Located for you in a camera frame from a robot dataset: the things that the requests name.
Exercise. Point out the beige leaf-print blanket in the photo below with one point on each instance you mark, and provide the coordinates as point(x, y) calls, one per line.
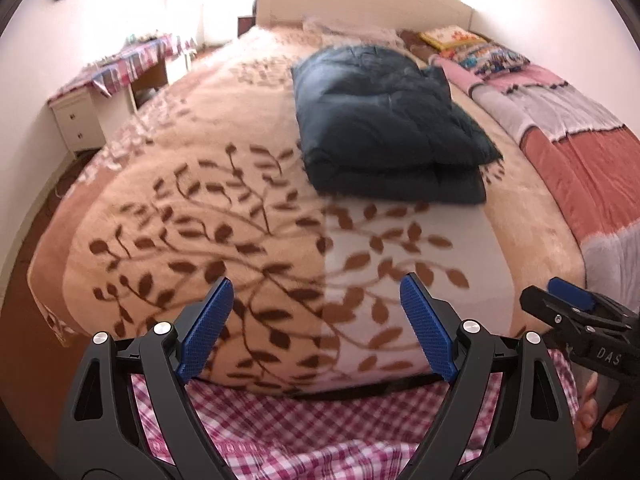
point(200, 210)

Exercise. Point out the person's pink plaid clothing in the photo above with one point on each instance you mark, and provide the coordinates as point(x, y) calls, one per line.
point(320, 440)

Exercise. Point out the person's right hand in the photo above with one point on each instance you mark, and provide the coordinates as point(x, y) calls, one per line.
point(586, 410)

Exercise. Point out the plaid tablecloth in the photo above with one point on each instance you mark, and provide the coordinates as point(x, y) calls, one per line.
point(130, 62)

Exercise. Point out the brown pillow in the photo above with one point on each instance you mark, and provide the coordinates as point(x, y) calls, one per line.
point(414, 45)

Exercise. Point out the white lace cloth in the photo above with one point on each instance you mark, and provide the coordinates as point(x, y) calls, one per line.
point(345, 32)

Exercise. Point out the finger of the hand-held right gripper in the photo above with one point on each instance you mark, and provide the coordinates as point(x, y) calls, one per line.
point(555, 310)

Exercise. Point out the colourful patterned pillow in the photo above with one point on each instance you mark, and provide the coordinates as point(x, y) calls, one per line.
point(492, 59)

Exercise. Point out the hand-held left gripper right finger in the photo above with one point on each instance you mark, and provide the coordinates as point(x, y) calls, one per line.
point(427, 325)

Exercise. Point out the wooden desk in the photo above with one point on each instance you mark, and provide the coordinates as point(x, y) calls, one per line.
point(152, 77)

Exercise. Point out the dark teal puffer jacket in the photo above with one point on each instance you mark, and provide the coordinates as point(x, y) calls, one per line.
point(380, 120)

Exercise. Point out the white nightstand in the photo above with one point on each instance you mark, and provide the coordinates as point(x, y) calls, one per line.
point(80, 120)

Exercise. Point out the pink striped blanket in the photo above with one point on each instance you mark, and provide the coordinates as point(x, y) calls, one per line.
point(565, 160)

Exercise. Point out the yellow patterned pillow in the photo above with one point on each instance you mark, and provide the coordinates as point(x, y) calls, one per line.
point(450, 37)

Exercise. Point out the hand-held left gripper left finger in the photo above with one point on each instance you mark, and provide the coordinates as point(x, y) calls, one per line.
point(205, 332)

